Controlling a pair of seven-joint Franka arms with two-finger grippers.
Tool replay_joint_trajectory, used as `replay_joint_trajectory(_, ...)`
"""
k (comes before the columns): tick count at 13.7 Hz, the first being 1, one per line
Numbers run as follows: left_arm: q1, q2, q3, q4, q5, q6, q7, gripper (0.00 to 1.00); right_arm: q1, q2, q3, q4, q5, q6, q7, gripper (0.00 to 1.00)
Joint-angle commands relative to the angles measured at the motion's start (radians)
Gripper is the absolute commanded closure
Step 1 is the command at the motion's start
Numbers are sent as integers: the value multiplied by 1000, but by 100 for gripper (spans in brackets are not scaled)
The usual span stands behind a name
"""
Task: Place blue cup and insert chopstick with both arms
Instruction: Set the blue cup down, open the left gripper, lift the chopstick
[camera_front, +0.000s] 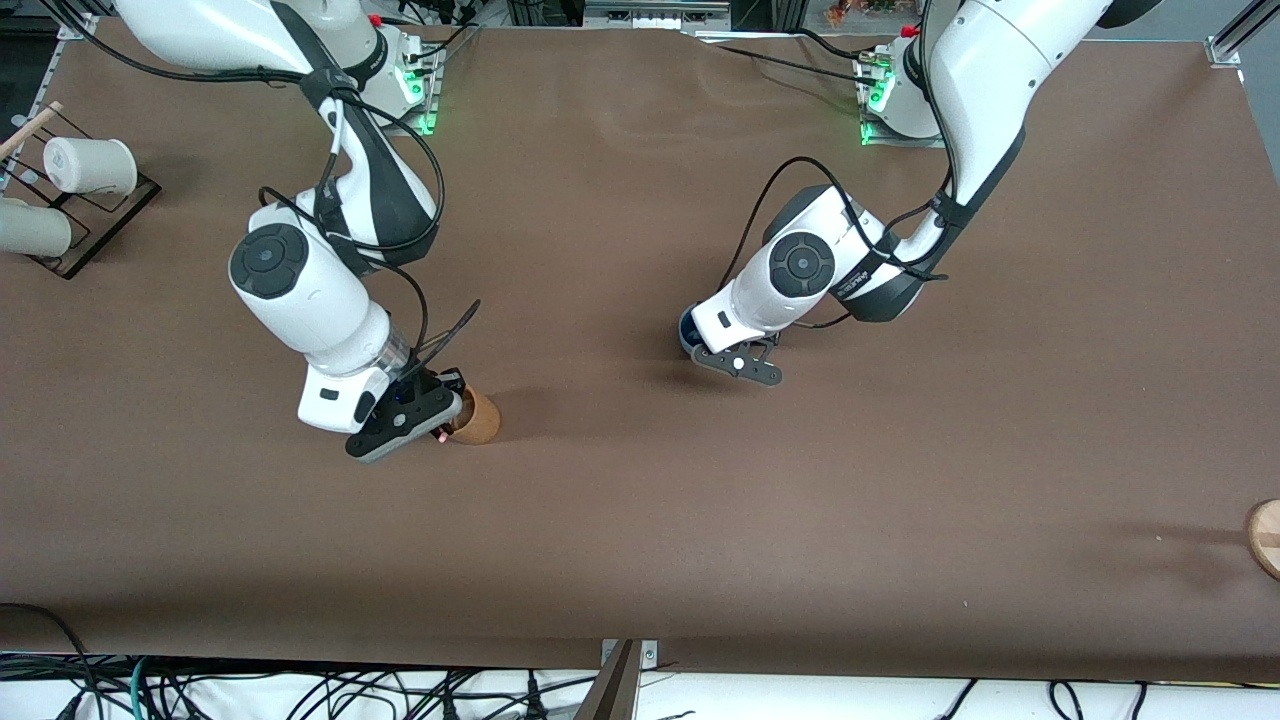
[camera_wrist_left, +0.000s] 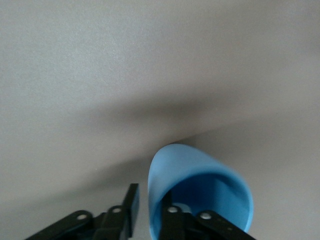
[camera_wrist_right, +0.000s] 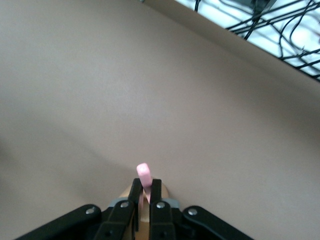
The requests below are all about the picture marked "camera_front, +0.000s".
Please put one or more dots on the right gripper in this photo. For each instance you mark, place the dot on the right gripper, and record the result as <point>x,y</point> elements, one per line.
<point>424,380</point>

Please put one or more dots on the blue cup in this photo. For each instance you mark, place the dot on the blue cup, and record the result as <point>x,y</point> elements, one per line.
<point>687,330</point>

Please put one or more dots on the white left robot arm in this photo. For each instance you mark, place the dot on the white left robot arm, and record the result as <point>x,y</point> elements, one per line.
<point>960,110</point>

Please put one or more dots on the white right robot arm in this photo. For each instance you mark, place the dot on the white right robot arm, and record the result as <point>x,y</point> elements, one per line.
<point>300,280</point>

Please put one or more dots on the brown cup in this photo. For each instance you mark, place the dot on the brown cup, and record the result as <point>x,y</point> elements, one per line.
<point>478,418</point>

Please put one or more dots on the white cup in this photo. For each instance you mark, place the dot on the white cup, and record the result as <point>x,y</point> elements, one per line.
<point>90,165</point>
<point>30,228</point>

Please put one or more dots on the brown table mat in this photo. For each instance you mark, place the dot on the brown table mat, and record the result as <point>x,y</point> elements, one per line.
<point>640,520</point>

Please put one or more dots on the grey equipment box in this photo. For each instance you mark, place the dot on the grey equipment box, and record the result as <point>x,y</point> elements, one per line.
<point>655,12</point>

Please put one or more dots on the wooden stick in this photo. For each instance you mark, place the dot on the wooden stick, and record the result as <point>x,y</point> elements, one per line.
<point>30,128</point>

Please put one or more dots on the round wooden disc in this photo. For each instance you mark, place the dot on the round wooden disc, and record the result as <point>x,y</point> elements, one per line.
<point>1266,535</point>

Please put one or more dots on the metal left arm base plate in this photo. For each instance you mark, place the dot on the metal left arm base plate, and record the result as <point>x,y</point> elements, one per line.
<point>872,110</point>

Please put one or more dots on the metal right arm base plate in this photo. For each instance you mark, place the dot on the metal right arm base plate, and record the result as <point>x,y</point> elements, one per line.
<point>425,100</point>

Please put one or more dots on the metal table clamp bracket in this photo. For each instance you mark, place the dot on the metal table clamp bracket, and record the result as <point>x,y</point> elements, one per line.
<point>625,680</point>

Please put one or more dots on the aluminium frame profile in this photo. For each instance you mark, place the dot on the aluminium frame profile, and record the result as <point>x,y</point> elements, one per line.
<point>1240,35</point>

